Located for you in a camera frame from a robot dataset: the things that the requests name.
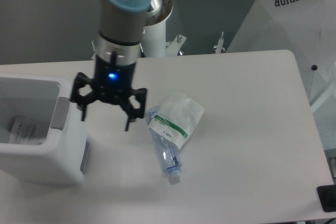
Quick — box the white green plastic pouch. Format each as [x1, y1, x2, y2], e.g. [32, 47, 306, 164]
[149, 92, 205, 149]

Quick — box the black device at table edge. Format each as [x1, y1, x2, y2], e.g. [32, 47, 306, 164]
[317, 185, 335, 212]

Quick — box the white metal frame bracket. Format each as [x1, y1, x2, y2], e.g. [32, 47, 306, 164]
[91, 31, 226, 60]

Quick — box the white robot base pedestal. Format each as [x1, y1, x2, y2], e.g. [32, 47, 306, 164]
[140, 0, 173, 58]

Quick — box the white superior umbrella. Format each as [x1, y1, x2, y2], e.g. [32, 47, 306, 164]
[227, 0, 335, 150]

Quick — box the white push-button trash can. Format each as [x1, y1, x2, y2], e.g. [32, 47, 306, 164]
[1, 72, 90, 185]

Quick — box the printed paper in bin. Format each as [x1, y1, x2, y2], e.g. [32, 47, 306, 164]
[8, 115, 46, 145]

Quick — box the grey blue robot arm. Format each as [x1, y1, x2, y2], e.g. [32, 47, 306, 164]
[70, 0, 152, 123]

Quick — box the crushed clear plastic bottle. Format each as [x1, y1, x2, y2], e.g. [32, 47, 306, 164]
[143, 105, 183, 185]

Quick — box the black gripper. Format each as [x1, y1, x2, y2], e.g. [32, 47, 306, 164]
[69, 56, 148, 132]

